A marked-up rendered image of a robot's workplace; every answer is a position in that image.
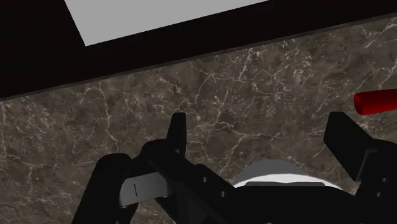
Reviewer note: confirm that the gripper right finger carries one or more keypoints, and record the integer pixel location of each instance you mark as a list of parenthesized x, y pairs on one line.
[(356, 145)]

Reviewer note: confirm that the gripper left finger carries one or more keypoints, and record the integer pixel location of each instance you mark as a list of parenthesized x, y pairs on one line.
[(161, 161)]

